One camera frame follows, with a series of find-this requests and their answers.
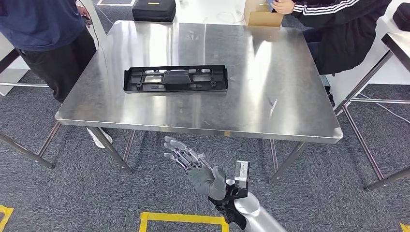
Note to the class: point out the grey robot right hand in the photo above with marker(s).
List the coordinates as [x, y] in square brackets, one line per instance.
[205, 182]

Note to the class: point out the black plastic frame part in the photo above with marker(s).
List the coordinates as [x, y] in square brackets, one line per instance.
[176, 78]

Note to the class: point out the stainless steel workbench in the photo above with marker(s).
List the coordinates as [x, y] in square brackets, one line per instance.
[256, 80]

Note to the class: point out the yellow floor tape marking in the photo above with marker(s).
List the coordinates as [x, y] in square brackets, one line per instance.
[182, 217]
[406, 228]

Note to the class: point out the cardboard box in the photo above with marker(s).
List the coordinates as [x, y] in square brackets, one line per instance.
[262, 19]

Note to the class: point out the black case yellow label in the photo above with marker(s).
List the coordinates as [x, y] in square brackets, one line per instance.
[153, 12]

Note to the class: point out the black handheld controller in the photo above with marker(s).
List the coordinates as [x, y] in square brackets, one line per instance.
[87, 20]

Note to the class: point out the person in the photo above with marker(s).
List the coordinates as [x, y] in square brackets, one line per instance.
[41, 25]
[346, 38]

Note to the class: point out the steel frame table dark edge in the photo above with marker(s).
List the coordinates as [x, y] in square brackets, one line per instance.
[395, 51]

